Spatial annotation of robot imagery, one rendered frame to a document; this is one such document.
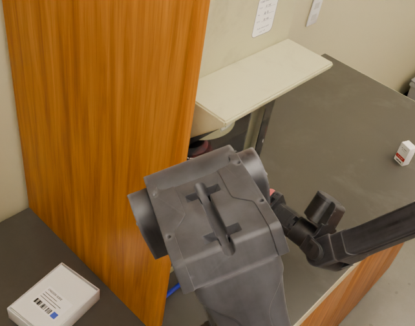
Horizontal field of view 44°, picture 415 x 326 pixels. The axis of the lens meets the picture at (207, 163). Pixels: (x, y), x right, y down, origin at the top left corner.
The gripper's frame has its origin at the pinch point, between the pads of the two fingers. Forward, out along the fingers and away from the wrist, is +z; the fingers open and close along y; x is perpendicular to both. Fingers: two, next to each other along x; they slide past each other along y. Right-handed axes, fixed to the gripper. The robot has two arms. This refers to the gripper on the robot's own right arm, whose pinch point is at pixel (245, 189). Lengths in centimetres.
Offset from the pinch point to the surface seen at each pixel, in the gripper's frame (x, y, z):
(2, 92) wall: 21, 27, 48
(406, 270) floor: -50, -168, -26
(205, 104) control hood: 0.6, 39.9, -1.1
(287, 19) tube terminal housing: -26.6, 28.6, 5.5
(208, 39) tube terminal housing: -8.1, 42.9, 5.2
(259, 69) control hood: -13.3, 31.5, 0.8
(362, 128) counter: -56, -61, 7
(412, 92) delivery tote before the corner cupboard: -162, -208, 42
